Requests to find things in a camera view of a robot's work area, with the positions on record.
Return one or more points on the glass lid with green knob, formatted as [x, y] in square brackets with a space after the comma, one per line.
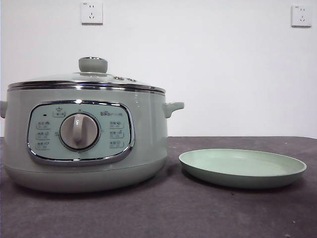
[92, 65]

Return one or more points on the white wall socket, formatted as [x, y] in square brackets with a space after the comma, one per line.
[301, 16]
[92, 13]

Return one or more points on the pale green round plate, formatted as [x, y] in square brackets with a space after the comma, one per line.
[242, 163]

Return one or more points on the pale green electric steamer pot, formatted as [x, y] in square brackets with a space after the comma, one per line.
[148, 129]

